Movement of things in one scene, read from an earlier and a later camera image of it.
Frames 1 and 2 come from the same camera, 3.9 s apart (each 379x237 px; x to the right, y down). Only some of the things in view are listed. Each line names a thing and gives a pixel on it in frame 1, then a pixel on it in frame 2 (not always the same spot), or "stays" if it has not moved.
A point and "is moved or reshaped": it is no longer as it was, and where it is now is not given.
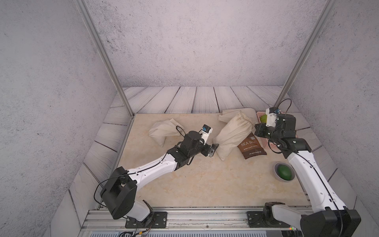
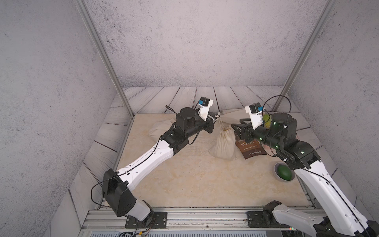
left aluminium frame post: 84,13 stays
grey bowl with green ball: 284,171 stays
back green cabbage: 263,118 stays
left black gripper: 212,149 → 209,121
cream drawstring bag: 160,130 stays
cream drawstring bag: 231,134 is moved or reshaped
